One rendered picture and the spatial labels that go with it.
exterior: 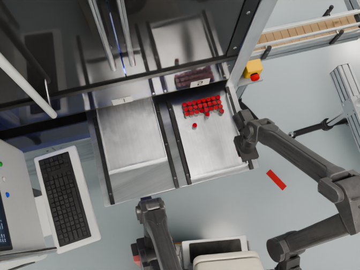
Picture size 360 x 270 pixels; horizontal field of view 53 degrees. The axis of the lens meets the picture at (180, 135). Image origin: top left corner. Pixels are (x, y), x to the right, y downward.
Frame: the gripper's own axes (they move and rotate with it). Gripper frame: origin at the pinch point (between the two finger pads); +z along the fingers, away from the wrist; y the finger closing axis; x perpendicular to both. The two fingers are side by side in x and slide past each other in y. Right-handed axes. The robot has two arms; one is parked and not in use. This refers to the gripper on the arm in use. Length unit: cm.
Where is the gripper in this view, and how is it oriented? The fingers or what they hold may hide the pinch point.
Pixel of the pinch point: (242, 155)
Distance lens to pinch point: 144.8
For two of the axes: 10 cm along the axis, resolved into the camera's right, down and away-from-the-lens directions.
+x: -9.7, 2.4, -1.0
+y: -2.6, -8.9, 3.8
